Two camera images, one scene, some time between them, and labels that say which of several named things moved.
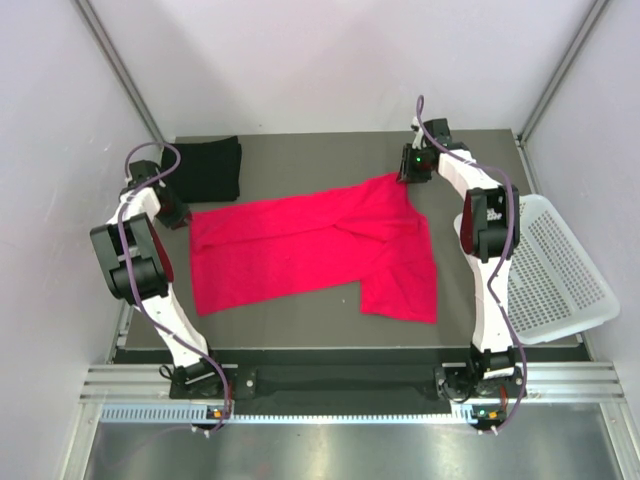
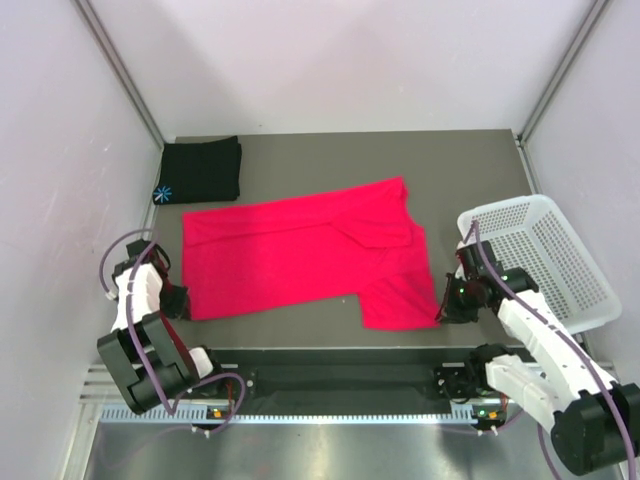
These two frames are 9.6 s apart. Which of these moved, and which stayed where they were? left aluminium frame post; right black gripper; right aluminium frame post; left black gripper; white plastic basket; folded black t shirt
Moved: right black gripper; left black gripper
Stayed: left aluminium frame post; folded black t shirt; white plastic basket; right aluminium frame post
